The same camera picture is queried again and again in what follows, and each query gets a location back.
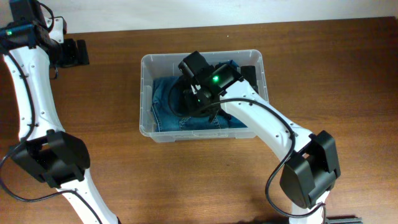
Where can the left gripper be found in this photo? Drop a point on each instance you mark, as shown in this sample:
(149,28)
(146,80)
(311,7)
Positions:
(72,58)

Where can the dark blue jeans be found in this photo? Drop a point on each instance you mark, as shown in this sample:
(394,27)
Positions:
(167,95)

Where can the black garment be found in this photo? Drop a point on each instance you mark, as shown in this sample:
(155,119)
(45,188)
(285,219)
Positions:
(249,74)

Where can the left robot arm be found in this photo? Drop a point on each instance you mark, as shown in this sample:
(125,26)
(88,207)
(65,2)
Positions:
(34,42)

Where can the teal blue shirt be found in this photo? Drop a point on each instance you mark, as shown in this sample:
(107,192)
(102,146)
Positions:
(236,123)

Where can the dark navy garment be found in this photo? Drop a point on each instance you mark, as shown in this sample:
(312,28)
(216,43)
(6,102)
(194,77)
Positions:
(175,98)

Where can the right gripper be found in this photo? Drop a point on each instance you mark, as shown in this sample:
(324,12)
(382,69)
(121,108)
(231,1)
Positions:
(193,107)

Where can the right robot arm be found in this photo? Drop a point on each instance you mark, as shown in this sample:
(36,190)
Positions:
(308,162)

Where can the clear plastic storage bin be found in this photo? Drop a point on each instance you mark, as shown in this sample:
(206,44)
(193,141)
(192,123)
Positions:
(154,66)

